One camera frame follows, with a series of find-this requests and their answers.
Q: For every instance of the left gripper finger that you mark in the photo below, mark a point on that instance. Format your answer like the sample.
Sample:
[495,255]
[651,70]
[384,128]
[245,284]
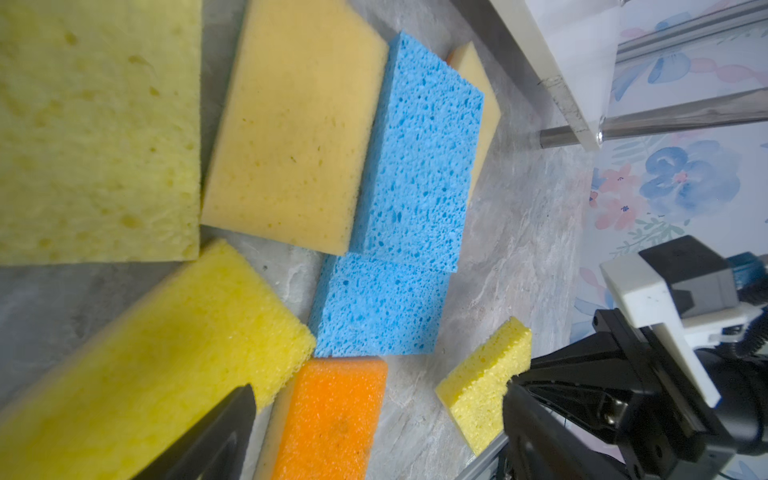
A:
[214,447]

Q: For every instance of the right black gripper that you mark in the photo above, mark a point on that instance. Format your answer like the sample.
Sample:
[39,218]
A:
[662,426]

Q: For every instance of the yellow porous sponge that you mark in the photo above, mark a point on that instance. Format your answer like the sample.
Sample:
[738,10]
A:
[473,391]

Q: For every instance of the blue sponge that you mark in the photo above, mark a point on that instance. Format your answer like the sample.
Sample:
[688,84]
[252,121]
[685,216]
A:
[369,307]
[415,185]

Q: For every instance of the white two-tier shelf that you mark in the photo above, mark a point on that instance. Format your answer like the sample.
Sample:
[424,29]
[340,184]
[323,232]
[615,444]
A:
[574,46]

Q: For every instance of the bright yellow sponge left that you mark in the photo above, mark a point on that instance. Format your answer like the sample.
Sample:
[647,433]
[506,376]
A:
[135,387]

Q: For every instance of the orange sponge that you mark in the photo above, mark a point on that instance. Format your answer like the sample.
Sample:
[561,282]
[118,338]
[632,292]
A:
[323,423]

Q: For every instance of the tan yellow sponge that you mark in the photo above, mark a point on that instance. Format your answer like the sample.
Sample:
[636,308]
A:
[291,145]

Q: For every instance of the pale yellow sponge far left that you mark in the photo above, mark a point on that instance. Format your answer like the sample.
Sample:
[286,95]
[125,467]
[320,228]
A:
[100,131]

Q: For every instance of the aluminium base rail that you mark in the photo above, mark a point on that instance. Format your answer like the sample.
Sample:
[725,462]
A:
[490,464]

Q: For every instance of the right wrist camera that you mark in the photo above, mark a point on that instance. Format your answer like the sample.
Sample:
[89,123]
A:
[691,297]

